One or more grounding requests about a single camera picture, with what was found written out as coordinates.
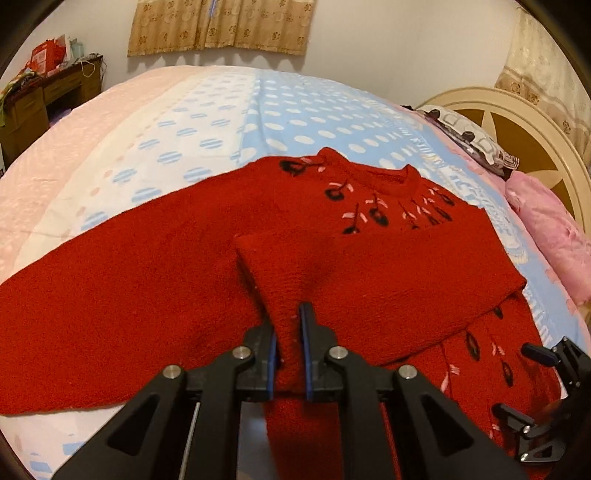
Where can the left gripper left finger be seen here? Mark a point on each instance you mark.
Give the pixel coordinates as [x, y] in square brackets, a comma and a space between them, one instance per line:
[182, 424]

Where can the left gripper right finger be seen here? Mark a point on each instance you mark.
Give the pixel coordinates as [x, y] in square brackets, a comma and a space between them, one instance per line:
[395, 424]

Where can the red knitted sweater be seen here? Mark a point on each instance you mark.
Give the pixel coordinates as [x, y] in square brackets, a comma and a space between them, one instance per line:
[399, 267]

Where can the pink folded quilt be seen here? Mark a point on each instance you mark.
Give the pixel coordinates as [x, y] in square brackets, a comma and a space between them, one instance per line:
[557, 235]

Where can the blue polka dot bedsheet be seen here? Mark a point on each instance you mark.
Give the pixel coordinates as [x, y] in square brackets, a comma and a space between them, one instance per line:
[172, 127]

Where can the cream wooden headboard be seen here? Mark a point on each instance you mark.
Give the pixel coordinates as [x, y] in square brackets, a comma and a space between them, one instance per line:
[523, 130]

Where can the patterned white pillow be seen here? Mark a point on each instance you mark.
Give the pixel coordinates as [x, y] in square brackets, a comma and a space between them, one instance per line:
[472, 139]

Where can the dark wooden desk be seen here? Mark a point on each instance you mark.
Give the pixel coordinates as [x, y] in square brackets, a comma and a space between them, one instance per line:
[33, 108]

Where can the beige side curtain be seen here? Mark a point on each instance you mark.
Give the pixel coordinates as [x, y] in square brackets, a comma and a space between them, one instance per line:
[537, 70]

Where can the colourful clutter on desk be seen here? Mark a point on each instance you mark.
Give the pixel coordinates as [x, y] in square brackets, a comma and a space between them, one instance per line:
[24, 76]

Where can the red gift box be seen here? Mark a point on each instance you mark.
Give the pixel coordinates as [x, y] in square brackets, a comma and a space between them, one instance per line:
[46, 57]

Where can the beige window curtain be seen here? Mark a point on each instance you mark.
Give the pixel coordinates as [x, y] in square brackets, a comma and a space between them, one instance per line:
[174, 26]

